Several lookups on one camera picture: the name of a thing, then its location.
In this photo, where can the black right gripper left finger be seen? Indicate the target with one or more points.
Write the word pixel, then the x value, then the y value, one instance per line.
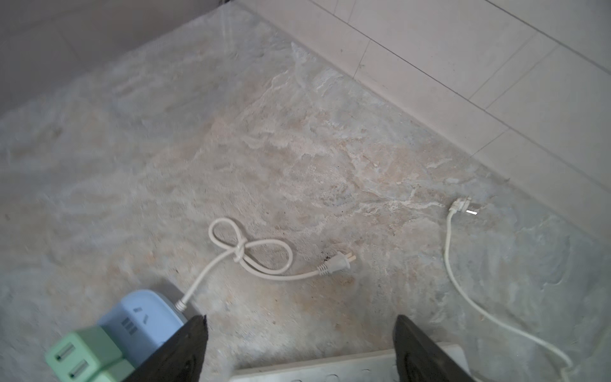
pixel 181 358

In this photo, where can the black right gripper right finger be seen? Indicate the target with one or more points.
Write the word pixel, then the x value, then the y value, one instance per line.
pixel 418 358

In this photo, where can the green charger cube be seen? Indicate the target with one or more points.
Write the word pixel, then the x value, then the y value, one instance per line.
pixel 82 353
pixel 116 372

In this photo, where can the white multicolour power strip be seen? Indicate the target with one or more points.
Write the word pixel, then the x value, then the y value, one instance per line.
pixel 375 366

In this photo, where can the blue round power cube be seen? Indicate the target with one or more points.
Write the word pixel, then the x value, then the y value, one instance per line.
pixel 140 324

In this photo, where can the white two-pin plug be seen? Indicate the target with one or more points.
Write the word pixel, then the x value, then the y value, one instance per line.
pixel 339 262

